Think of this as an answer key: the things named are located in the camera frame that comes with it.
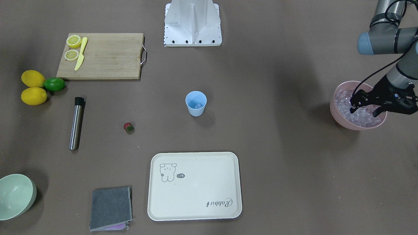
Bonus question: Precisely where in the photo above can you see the purple cloth under grey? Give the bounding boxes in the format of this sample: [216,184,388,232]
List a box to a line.
[98,222,129,231]

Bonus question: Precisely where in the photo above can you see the yellow lemon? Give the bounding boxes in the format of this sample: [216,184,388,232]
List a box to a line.
[21,70,46,88]
[21,87,47,105]

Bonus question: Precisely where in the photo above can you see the cream rabbit tray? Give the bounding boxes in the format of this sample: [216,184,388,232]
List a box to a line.
[147,152,242,221]

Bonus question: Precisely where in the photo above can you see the pink bowl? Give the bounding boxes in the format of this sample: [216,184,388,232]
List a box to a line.
[330,81,388,131]

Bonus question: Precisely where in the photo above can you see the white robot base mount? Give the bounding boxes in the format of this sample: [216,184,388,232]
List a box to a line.
[163,0,222,47]

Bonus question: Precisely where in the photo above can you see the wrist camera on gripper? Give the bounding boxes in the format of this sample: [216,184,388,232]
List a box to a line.
[389,84,418,115]

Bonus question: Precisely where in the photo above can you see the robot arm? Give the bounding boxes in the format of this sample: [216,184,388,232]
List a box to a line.
[349,0,418,117]

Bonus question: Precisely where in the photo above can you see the lemon half lower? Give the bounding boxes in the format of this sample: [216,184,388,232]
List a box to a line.
[64,49,79,61]

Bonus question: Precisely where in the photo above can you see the ice cubes in cup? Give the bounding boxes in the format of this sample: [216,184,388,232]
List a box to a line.
[194,103,203,109]

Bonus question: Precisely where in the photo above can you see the yellow plastic knife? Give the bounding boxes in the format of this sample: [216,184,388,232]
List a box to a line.
[74,37,88,71]

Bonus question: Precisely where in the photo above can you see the light blue plastic cup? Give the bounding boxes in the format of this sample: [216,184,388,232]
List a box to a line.
[185,91,207,117]

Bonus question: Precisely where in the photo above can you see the green lime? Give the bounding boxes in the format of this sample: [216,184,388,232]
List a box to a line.
[43,77,66,92]

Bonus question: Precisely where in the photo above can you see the grey folded cloth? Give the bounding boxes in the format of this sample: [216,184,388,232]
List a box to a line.
[89,186,133,232]

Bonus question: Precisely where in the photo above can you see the steel muddler black tip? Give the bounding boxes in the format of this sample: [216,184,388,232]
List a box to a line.
[69,97,85,151]

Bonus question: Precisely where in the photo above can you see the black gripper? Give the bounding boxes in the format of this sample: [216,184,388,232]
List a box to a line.
[350,76,412,117]

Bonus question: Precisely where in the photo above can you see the wooden cutting board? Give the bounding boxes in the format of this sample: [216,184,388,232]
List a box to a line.
[56,33,147,80]

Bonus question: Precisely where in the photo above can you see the light green bowl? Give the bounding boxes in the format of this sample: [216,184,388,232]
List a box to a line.
[0,174,37,221]

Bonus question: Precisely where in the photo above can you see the lemon half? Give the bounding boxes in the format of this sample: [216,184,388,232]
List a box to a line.
[66,35,82,49]
[64,49,79,61]

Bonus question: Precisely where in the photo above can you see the clear ice cubes pile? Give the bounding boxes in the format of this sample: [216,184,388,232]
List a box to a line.
[334,89,383,128]

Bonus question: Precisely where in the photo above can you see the yellow lemon upper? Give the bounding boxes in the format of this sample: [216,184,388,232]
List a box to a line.
[21,70,46,88]

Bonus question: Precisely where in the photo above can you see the lemon half upper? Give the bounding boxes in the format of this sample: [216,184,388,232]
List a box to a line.
[66,35,82,49]

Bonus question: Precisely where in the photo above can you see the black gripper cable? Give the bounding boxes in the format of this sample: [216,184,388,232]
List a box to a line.
[353,0,418,98]

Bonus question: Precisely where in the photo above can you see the red strawberry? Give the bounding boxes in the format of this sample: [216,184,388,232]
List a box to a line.
[123,122,135,132]

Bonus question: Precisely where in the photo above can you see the yellow lemon lower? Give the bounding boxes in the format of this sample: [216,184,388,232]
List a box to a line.
[21,87,47,105]

